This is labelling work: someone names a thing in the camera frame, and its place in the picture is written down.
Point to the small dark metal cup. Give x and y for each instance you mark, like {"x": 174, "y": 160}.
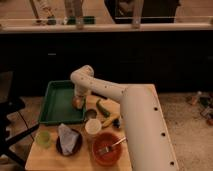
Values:
{"x": 90, "y": 114}

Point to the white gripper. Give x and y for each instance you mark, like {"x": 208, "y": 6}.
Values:
{"x": 81, "y": 92}

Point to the green plastic tray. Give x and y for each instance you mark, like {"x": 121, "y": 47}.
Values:
{"x": 57, "y": 105}

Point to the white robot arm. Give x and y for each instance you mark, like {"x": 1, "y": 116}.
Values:
{"x": 148, "y": 140}

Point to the light green cup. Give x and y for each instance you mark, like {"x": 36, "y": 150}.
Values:
{"x": 43, "y": 139}

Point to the metal fork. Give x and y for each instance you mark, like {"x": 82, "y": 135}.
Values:
{"x": 113, "y": 144}

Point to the dish brush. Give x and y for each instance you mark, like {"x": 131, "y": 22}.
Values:
{"x": 117, "y": 123}

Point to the black chair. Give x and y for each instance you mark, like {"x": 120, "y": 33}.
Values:
{"x": 9, "y": 105}

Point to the dark plate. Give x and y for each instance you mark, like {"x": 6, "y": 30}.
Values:
{"x": 77, "y": 146}

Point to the black rectangular bar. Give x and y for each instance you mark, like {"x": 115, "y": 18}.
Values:
{"x": 98, "y": 95}

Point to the orange bowl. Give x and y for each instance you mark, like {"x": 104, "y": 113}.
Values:
{"x": 102, "y": 140}

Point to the white cup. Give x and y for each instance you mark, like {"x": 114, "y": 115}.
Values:
{"x": 93, "y": 127}

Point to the green cucumber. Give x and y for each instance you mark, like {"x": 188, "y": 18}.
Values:
{"x": 102, "y": 109}

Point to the grey crumpled cloth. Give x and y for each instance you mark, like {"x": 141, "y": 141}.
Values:
{"x": 68, "y": 139}

